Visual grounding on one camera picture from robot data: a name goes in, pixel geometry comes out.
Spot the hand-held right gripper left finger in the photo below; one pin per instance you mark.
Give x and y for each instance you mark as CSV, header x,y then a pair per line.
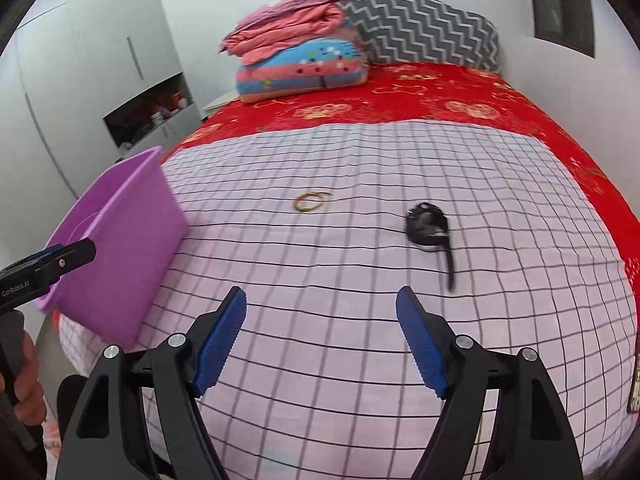
x,y
220,340

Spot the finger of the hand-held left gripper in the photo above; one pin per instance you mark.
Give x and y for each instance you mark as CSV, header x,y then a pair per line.
x,y
70,260
47,252

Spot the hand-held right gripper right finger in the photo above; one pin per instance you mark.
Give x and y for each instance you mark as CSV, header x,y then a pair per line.
x,y
422,345

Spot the purple plastic tub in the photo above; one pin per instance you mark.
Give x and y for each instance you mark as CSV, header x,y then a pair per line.
x,y
125,240

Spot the black wristwatch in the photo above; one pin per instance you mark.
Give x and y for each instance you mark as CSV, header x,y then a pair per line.
x,y
425,227

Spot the person's left hand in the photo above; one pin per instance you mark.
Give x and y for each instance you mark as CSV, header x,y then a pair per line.
x,y
30,380

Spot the pink checked sheet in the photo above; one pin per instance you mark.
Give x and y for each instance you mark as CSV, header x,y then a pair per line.
x,y
350,260

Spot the white cup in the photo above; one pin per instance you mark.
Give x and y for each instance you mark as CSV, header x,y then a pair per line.
x,y
156,118

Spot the white wardrobe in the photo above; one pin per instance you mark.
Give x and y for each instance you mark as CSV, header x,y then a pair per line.
x,y
90,60

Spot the white nightstand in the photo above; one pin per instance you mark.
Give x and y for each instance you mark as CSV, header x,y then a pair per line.
x,y
220,105

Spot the red patterned bedsheet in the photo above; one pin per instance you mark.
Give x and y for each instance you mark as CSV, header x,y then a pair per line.
x,y
450,95

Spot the colourful striped pillow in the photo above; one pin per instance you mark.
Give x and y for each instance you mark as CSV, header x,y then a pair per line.
x,y
300,70

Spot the grey chevron pillow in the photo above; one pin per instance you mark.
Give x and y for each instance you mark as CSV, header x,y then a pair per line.
x,y
425,25

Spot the pink folded quilt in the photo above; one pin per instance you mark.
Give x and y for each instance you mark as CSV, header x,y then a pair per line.
x,y
295,20

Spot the dark window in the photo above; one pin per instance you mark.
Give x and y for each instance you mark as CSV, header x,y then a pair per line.
x,y
560,5

